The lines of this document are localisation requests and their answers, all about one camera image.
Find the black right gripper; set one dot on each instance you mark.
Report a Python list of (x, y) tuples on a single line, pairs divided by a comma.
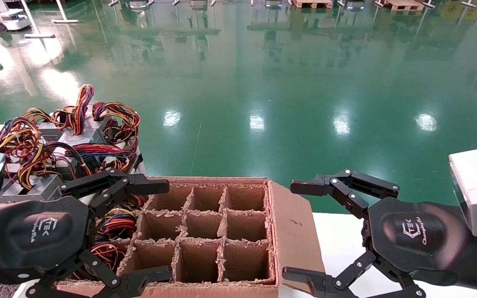
[(412, 236)]

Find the power supply with orange bundle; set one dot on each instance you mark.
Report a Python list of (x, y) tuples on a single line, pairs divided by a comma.
[(77, 116)]

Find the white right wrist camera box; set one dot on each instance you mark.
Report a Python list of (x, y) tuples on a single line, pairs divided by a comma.
[(476, 190)]

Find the wooden pallet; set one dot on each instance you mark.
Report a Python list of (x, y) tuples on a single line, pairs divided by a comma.
[(403, 5), (312, 3)]

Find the brown cardboard box with dividers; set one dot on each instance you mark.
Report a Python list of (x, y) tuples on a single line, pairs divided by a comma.
[(292, 231)]

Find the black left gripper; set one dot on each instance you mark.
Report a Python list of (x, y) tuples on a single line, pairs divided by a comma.
[(35, 231)]

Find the power supply with black vent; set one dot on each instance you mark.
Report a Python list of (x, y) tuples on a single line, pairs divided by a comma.
[(91, 162)]

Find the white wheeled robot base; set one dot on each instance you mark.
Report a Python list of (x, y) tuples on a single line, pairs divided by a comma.
[(2, 18)]

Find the grey wheeled base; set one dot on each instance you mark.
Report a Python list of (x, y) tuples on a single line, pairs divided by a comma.
[(273, 3), (355, 4), (138, 4)]

